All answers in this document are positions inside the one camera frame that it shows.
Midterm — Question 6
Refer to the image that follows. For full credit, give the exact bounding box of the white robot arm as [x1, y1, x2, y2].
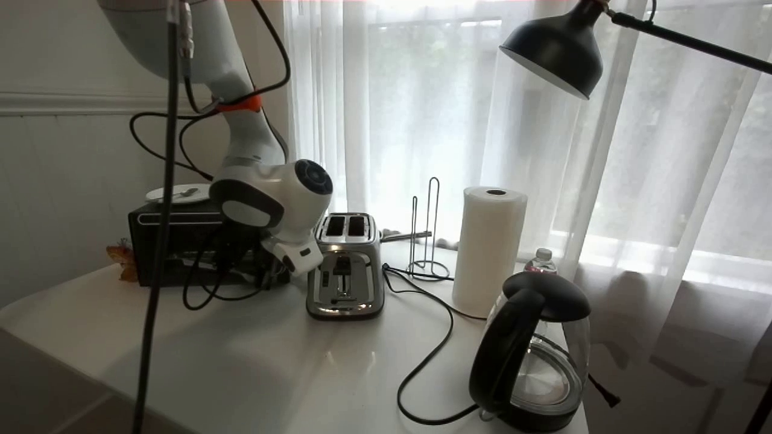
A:
[98, 0, 333, 274]

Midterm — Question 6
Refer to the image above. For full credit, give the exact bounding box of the silver two-slot toaster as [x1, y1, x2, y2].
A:
[306, 211, 386, 321]

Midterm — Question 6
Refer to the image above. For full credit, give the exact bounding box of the white paper towel roll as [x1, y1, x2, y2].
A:
[452, 186, 529, 315]

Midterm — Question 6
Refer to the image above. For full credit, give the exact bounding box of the clear water bottle right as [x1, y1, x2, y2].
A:
[526, 249, 558, 273]

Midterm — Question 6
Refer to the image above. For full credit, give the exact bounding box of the black toaster oven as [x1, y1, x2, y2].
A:
[128, 203, 289, 288]

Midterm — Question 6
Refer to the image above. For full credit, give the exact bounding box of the white plate on oven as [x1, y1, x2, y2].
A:
[146, 183, 210, 204]

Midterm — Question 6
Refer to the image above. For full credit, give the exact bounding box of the black desk lamp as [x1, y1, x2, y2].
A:
[499, 0, 772, 99]

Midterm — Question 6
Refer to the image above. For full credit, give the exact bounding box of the orange chip bag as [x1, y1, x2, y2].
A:
[107, 242, 139, 282]

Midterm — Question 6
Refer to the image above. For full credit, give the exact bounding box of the white sheer curtain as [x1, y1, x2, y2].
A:
[280, 0, 772, 434]

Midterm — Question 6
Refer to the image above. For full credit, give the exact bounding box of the wire paper towel holder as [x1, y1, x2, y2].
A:
[409, 176, 452, 282]

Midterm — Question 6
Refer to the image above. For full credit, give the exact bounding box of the black power cable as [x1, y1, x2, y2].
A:
[382, 263, 493, 427]

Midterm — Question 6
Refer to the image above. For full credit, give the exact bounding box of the glass electric kettle black handle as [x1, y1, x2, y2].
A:
[468, 273, 621, 431]

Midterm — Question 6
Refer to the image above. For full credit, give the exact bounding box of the black camera stand pole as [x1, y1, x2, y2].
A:
[130, 0, 182, 434]

